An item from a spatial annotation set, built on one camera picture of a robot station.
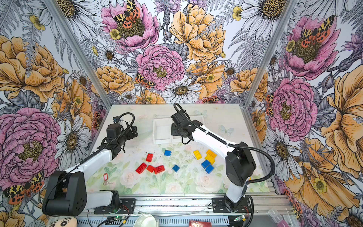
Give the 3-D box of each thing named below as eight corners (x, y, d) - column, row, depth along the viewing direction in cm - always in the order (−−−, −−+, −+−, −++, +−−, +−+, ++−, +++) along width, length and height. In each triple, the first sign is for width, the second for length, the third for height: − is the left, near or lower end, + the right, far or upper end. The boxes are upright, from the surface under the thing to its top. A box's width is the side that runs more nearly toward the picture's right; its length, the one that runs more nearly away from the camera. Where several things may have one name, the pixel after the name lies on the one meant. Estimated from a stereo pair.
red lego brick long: (136, 171, 88) (135, 169, 87) (143, 163, 91) (142, 161, 90) (140, 174, 87) (139, 173, 85) (147, 166, 90) (146, 165, 89)
